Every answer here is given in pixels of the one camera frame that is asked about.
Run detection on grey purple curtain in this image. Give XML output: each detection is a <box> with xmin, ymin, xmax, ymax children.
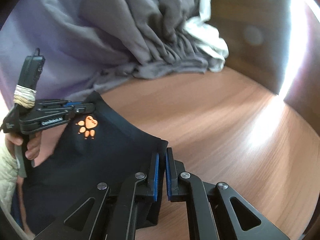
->
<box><xmin>1</xmin><ymin>0</ymin><xmax>211</xmax><ymax>107</ymax></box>

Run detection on black pants with paw logo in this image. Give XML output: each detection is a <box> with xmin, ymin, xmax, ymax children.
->
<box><xmin>22</xmin><ymin>92</ymin><xmax>168</xmax><ymax>234</ymax></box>

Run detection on person's left hand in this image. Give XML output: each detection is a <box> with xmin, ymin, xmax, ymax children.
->
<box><xmin>5</xmin><ymin>132</ymin><xmax>42</xmax><ymax>160</ymax></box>

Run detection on white sheer curtain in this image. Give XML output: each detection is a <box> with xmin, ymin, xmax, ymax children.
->
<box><xmin>183</xmin><ymin>0</ymin><xmax>229</xmax><ymax>73</ymax></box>

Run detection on cream knit sleeve forearm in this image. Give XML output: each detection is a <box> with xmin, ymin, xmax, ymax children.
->
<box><xmin>0</xmin><ymin>145</ymin><xmax>20</xmax><ymax>212</ymax></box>

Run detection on wooden side panel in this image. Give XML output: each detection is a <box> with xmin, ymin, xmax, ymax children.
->
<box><xmin>210</xmin><ymin>0</ymin><xmax>319</xmax><ymax>131</ymax></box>

